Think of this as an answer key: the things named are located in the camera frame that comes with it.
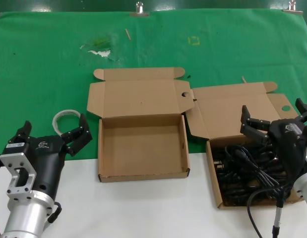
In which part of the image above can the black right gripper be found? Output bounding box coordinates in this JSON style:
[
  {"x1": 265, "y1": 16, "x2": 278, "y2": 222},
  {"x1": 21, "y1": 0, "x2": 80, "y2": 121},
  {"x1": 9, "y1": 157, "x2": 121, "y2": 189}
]
[{"x1": 240, "y1": 98, "x2": 307, "y2": 179}]

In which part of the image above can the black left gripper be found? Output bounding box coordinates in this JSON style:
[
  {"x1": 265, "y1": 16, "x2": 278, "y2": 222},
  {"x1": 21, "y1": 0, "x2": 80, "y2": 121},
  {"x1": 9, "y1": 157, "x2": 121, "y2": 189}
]
[{"x1": 4, "y1": 113, "x2": 93, "y2": 199}]

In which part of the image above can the cardboard box with oval hole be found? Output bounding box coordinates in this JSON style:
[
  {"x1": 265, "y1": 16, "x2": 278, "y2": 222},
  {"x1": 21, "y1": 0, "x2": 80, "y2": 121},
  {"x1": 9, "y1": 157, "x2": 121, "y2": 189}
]
[{"x1": 184, "y1": 81, "x2": 307, "y2": 210}]

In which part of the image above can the cardboard box with round hole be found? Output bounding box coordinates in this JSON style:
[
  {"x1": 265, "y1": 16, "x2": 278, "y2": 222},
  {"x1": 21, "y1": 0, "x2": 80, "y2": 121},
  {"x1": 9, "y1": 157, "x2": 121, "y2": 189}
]
[{"x1": 86, "y1": 66, "x2": 195, "y2": 183}]

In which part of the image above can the clear tape roll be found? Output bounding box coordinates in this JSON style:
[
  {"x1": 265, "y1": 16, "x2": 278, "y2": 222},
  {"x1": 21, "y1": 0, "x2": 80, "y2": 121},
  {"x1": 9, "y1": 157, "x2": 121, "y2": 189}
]
[{"x1": 52, "y1": 109, "x2": 82, "y2": 137}]

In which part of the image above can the green table cloth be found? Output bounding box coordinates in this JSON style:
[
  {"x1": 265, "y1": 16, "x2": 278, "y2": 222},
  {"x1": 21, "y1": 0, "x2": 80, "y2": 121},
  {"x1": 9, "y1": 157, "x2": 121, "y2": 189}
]
[{"x1": 0, "y1": 8, "x2": 307, "y2": 162}]

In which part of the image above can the silver binder clip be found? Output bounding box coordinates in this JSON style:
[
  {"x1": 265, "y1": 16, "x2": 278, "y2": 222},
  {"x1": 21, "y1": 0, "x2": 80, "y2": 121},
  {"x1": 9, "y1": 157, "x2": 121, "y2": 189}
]
[
  {"x1": 283, "y1": 0, "x2": 304, "y2": 15},
  {"x1": 129, "y1": 1, "x2": 150, "y2": 17}
]

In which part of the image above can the silver left wrist bracket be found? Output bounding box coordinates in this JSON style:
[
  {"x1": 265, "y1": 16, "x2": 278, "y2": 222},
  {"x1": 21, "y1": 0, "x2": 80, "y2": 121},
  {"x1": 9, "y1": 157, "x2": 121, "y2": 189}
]
[{"x1": 0, "y1": 152, "x2": 37, "y2": 200}]

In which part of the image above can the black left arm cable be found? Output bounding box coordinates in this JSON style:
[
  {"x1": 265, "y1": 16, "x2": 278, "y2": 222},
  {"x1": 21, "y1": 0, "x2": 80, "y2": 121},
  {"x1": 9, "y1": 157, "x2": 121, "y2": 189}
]
[{"x1": 45, "y1": 201, "x2": 62, "y2": 225}]

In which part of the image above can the pile of black power cables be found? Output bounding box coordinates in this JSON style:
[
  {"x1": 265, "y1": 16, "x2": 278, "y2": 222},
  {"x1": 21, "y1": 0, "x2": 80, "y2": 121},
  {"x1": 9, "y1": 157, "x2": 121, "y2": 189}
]
[{"x1": 211, "y1": 141, "x2": 294, "y2": 207}]

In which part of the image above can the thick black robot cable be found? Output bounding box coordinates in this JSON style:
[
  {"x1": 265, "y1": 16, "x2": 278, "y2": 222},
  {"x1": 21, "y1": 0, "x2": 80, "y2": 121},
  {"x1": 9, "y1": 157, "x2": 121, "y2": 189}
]
[{"x1": 246, "y1": 183, "x2": 295, "y2": 238}]

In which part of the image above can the robot cable with silver connector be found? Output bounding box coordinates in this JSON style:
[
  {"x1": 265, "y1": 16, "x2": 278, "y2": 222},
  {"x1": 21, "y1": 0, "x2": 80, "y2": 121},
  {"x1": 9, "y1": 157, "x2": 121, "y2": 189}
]
[{"x1": 272, "y1": 188, "x2": 285, "y2": 238}]

